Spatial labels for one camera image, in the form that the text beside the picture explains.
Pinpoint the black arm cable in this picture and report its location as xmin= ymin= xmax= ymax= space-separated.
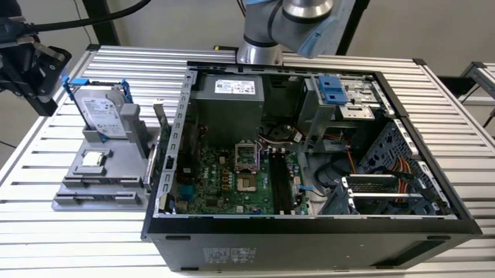
xmin=23 ymin=0 xmax=153 ymax=33

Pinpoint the green motherboard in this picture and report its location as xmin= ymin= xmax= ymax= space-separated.
xmin=177 ymin=144 xmax=313 ymax=215

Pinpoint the coloured power wire bundle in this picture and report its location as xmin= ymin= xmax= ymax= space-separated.
xmin=324 ymin=131 xmax=414 ymax=203

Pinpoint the thick black cable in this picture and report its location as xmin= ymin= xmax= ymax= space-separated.
xmin=314 ymin=160 xmax=352 ymax=193

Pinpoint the grey disk bay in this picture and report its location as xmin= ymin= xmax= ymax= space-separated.
xmin=320 ymin=173 xmax=442 ymax=215

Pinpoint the hard disk in blue carrier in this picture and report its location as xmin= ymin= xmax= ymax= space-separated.
xmin=62 ymin=75 xmax=135 ymax=142

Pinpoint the metal socket cover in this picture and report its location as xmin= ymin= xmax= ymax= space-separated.
xmin=235 ymin=138 xmax=260 ymax=174

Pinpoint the silver CPU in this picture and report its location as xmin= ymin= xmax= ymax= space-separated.
xmin=79 ymin=150 xmax=106 ymax=168

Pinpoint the black metal post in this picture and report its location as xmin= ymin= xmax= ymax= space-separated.
xmin=82 ymin=0 xmax=121 ymax=46
xmin=337 ymin=0 xmax=372 ymax=56

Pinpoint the grey metal drive cage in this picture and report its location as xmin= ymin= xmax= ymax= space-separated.
xmin=298 ymin=74 xmax=392 ymax=153

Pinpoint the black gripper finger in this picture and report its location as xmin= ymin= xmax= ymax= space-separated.
xmin=25 ymin=43 xmax=74 ymax=117
xmin=0 ymin=72 xmax=35 ymax=96

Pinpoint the black PC case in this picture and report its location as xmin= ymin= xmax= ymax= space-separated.
xmin=139 ymin=60 xmax=485 ymax=273

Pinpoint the grey power supply unit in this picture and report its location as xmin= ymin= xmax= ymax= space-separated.
xmin=189 ymin=74 xmax=266 ymax=148

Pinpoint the aluminium side table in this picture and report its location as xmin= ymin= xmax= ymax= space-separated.
xmin=458 ymin=61 xmax=495 ymax=107

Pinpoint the grey parts rack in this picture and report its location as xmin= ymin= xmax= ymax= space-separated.
xmin=51 ymin=104 xmax=174 ymax=212

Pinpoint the blue drive latch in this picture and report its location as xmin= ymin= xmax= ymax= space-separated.
xmin=318 ymin=74 xmax=348 ymax=105

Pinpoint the CPU socket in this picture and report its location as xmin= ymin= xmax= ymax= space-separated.
xmin=235 ymin=173 xmax=260 ymax=194

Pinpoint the white yellow wire bundle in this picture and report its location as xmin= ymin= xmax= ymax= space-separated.
xmin=258 ymin=133 xmax=301 ymax=146

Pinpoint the metal locking lever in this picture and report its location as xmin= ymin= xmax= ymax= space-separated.
xmin=256 ymin=138 xmax=269 ymax=175

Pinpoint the black RAM slot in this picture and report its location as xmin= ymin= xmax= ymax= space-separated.
xmin=274 ymin=148 xmax=288 ymax=215
xmin=270 ymin=148 xmax=284 ymax=215
xmin=280 ymin=148 xmax=293 ymax=215

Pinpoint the green graphics card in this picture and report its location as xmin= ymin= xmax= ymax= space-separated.
xmin=142 ymin=97 xmax=174 ymax=193

